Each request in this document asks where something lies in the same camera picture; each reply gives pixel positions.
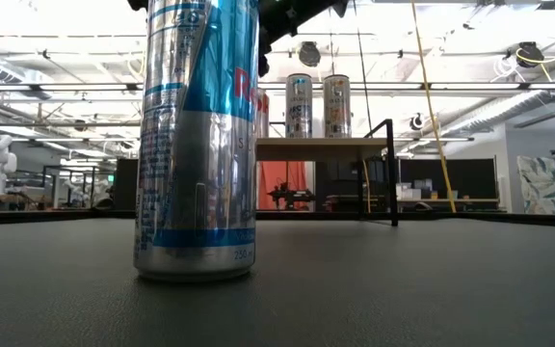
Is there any yellow cable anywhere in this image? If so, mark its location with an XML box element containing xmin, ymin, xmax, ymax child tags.
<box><xmin>362</xmin><ymin>160</ymin><xmax>372</xmax><ymax>214</ymax></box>
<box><xmin>410</xmin><ymin>0</ymin><xmax>457</xmax><ymax>214</ymax></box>

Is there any sugarfree Red Bull can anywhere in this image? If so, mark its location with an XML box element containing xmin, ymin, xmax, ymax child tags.
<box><xmin>132</xmin><ymin>0</ymin><xmax>260</xmax><ymax>283</ymax></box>

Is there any black table mat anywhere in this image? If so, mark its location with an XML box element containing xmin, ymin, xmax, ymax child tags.
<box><xmin>0</xmin><ymin>219</ymin><xmax>555</xmax><ymax>347</ymax></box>

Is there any slim Celsius can orange print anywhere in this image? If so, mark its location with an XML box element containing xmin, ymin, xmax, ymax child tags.
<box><xmin>322</xmin><ymin>74</ymin><xmax>352</xmax><ymax>140</ymax></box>

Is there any wooden shelf with black legs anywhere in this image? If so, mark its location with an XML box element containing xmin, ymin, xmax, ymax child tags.
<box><xmin>255</xmin><ymin>119</ymin><xmax>400</xmax><ymax>227</ymax></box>

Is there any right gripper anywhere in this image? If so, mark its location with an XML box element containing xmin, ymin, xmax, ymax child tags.
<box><xmin>257</xmin><ymin>0</ymin><xmax>349</xmax><ymax>78</ymax></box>

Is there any Diet Coke can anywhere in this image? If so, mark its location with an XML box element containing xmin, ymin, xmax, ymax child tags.
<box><xmin>256</xmin><ymin>89</ymin><xmax>271</xmax><ymax>140</ymax></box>

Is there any white blue patterned sheet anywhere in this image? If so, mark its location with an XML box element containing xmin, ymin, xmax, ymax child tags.
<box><xmin>516</xmin><ymin>152</ymin><xmax>555</xmax><ymax>216</ymax></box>

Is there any slim Celsius can blue print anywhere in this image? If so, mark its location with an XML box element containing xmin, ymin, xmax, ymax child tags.
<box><xmin>284</xmin><ymin>73</ymin><xmax>314</xmax><ymax>140</ymax></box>

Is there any long ceiling light strip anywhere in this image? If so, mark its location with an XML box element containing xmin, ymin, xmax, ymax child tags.
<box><xmin>0</xmin><ymin>82</ymin><xmax>555</xmax><ymax>93</ymax></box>

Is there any orange red panel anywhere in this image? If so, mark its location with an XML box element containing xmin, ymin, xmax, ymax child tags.
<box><xmin>257</xmin><ymin>161</ymin><xmax>310</xmax><ymax>212</ymax></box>

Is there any small black device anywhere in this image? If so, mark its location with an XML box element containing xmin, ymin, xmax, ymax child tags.
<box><xmin>266</xmin><ymin>181</ymin><xmax>316</xmax><ymax>209</ymax></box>

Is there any black partition panel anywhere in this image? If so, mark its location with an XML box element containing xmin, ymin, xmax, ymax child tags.
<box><xmin>398</xmin><ymin>158</ymin><xmax>499</xmax><ymax>202</ymax></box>

